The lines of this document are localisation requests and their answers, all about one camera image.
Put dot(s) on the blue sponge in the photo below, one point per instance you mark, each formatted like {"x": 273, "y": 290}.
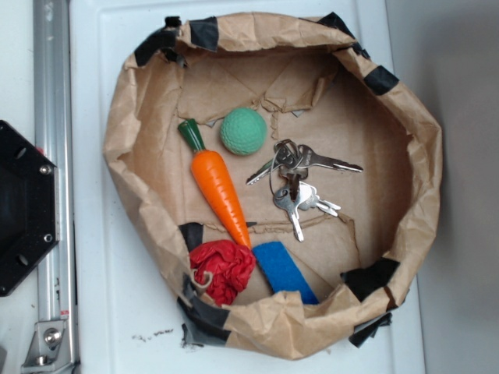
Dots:
{"x": 282, "y": 272}

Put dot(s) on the orange toy carrot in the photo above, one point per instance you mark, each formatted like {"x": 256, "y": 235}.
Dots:
{"x": 212, "y": 176}

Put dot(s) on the silver key bunch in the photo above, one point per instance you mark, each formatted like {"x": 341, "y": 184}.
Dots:
{"x": 293, "y": 161}

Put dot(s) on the green foam ball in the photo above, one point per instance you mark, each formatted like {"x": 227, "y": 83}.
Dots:
{"x": 243, "y": 131}

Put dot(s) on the red crumpled cloth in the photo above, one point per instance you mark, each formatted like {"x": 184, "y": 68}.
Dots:
{"x": 223, "y": 269}

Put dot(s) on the brown paper bag bin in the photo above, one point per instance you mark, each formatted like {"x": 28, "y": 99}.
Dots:
{"x": 313, "y": 83}

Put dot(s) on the white tray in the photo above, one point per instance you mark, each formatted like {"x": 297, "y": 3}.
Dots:
{"x": 129, "y": 321}

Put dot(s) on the aluminium frame rail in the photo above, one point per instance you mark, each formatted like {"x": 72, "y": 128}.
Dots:
{"x": 56, "y": 273}

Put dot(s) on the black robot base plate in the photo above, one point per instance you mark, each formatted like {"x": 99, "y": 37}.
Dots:
{"x": 28, "y": 208}

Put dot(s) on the metal corner bracket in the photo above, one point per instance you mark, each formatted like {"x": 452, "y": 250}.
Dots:
{"x": 50, "y": 349}

